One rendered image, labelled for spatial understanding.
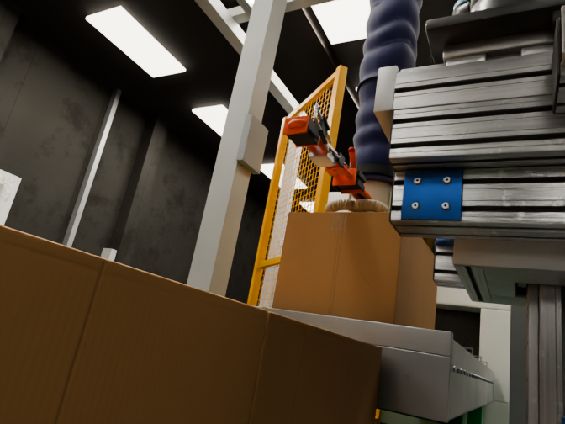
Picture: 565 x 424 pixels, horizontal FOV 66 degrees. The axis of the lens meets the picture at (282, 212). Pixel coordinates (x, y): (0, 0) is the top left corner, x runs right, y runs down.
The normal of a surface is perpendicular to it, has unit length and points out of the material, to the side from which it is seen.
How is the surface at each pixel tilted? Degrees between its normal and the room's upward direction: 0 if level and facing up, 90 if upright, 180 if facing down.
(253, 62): 90
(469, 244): 90
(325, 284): 90
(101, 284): 90
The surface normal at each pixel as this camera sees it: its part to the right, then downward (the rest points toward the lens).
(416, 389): -0.44, -0.34
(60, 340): 0.88, 0.01
